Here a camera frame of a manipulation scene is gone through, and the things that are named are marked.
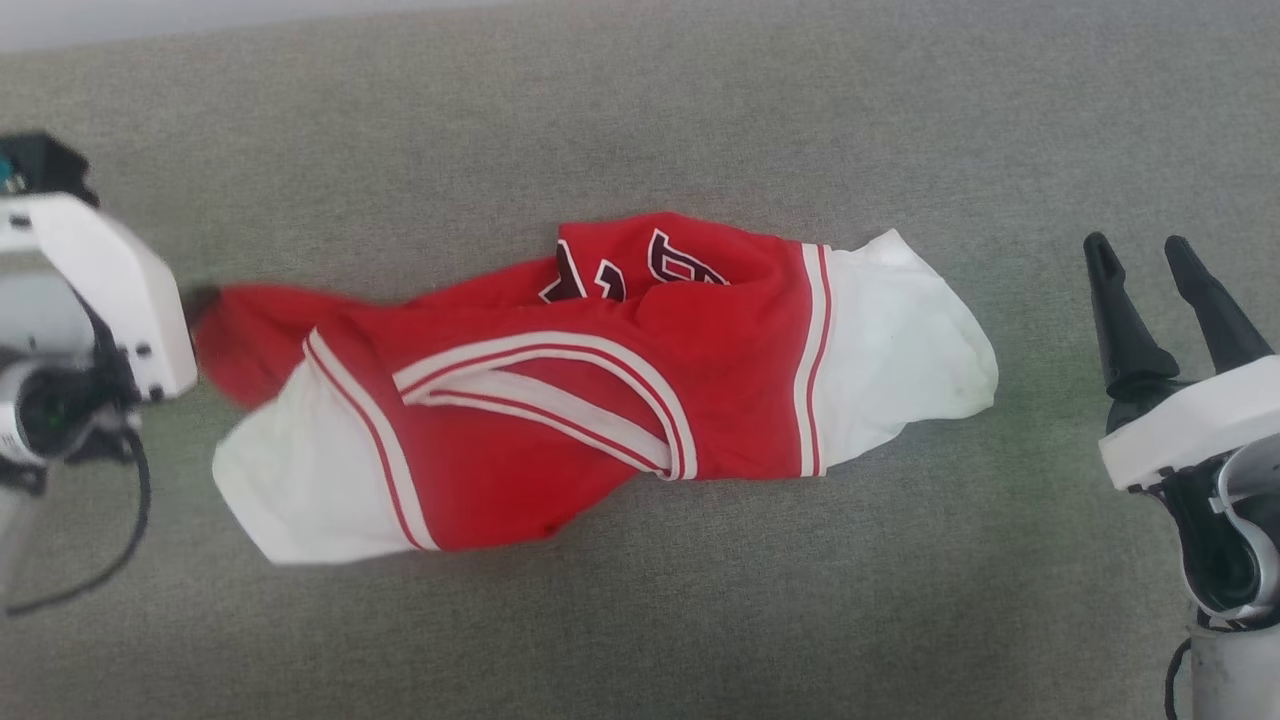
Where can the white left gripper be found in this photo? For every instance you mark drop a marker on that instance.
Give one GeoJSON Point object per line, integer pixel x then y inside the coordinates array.
{"type": "Point", "coordinates": [110, 280]}

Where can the red and white jersey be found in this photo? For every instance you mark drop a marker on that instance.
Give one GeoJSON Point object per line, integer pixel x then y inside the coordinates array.
{"type": "Point", "coordinates": [520, 420]}

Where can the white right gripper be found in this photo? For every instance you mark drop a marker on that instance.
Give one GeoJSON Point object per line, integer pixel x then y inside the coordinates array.
{"type": "Point", "coordinates": [1190, 420]}

